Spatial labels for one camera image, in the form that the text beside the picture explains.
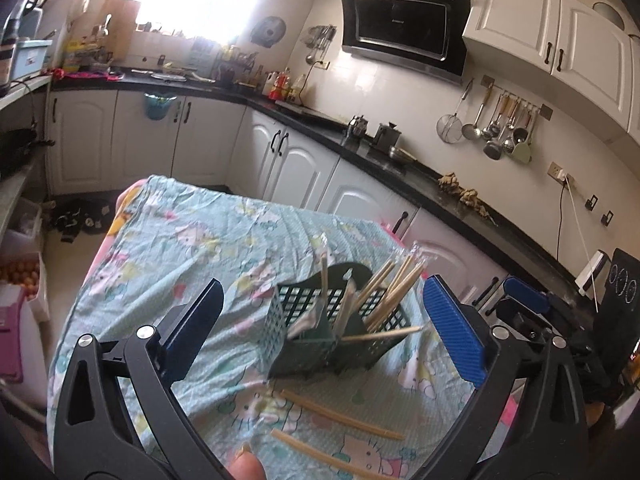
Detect white box appliance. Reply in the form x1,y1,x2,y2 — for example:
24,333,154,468
575,250,608,296

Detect tray of brown eggs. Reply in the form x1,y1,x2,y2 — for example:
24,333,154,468
0,252,41,301

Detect blue hanging waste bin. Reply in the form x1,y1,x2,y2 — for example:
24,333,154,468
144,91,173,121

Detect dish rack with cups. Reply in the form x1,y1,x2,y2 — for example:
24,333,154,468
215,45,256,86

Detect dark green plastic utensil basket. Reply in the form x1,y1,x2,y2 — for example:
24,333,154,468
267,261,426,381

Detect person's left hand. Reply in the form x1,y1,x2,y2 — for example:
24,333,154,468
227,452,268,480

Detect group of condiment bottles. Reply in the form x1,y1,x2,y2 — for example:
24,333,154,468
267,67,308,103

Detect dried ginger roots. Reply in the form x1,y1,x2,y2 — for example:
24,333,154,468
437,172,496,221

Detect pink plastic stool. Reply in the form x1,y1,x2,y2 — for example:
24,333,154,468
0,290,26,386

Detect black range hood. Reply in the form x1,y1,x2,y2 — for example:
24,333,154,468
336,0,473,86

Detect wooden chopsticks pair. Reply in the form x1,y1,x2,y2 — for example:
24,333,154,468
270,428,401,480
280,389,406,442

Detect round wall ventilation fan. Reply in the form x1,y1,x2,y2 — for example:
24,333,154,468
250,16,286,48

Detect black wok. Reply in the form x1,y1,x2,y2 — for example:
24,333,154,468
0,127,56,153

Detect wall power socket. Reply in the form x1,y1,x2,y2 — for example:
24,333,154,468
547,160,576,183

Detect pile of chopsticks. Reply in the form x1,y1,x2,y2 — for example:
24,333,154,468
332,242,436,345

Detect small wall utensil rack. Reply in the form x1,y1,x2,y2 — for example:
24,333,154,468
302,25,336,66

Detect dark metal pot with lid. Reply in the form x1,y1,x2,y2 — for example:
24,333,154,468
372,122,401,156

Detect light blue printed blanket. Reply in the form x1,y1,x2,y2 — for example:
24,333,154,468
47,175,496,480

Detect wooden cutting board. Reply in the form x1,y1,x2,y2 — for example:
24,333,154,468
102,0,141,68

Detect metal kitchen shelf unit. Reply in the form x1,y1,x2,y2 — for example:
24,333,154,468
0,75,53,241

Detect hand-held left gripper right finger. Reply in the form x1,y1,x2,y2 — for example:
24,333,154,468
422,274,592,480

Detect light blue plastic crate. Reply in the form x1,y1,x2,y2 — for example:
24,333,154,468
10,40,53,81

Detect white upper kitchen cabinets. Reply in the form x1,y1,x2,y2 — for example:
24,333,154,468
462,0,640,146

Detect black kitchen countertop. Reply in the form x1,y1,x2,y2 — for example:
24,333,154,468
50,67,596,286

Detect row of hanging kitchen utensils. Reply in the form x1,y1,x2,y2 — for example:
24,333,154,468
437,75,553,166

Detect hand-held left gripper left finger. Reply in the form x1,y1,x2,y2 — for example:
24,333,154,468
51,278,225,480

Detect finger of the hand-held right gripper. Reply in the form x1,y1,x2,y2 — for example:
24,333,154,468
495,276,553,341
549,294,598,336

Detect white kitchen cabinets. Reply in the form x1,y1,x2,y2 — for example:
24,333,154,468
462,0,640,146
45,87,511,311

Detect white lower kitchen cabinets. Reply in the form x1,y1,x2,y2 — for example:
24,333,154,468
45,87,511,311

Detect white power cable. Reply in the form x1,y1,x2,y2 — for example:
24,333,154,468
560,180,601,311

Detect dark shoes on floor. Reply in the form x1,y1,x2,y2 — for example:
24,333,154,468
50,197,118,241

